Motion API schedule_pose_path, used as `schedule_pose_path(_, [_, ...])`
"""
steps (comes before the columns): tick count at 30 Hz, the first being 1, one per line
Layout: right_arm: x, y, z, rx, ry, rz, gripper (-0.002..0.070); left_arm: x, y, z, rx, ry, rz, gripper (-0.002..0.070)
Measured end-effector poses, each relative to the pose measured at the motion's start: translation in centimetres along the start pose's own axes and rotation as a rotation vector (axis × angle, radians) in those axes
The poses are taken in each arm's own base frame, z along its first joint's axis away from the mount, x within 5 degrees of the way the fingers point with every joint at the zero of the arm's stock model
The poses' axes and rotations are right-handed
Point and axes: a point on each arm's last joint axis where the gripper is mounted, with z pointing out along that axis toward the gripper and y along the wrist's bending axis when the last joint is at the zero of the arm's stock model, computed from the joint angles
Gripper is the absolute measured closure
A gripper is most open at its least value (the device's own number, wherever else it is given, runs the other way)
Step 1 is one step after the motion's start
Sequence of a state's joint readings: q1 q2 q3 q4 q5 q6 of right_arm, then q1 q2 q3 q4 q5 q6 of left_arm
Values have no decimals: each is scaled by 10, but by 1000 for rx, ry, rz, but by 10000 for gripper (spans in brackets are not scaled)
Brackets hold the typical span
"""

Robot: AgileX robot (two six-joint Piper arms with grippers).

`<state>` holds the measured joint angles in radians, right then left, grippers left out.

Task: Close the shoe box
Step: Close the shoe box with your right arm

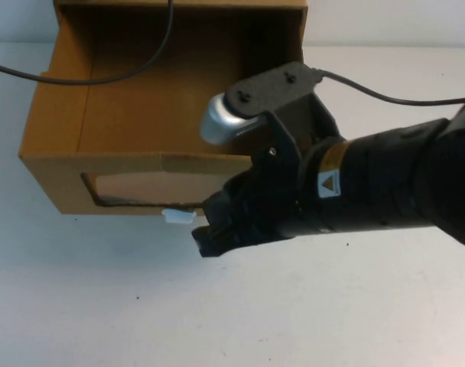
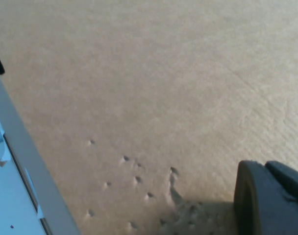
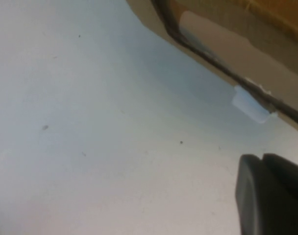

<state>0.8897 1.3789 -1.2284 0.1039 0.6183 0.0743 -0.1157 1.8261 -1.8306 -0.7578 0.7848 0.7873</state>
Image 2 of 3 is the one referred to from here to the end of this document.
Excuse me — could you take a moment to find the cardboard shoe box large window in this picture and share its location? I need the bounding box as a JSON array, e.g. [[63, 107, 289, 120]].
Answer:
[[0, 0, 298, 235]]

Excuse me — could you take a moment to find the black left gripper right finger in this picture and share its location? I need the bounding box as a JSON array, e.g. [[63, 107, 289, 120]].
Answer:
[[265, 160, 298, 203]]

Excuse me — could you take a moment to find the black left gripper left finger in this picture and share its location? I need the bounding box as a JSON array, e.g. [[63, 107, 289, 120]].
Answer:
[[233, 160, 298, 235]]

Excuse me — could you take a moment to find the grey-white frame strip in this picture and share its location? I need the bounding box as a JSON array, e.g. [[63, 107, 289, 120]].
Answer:
[[0, 62, 81, 235]]

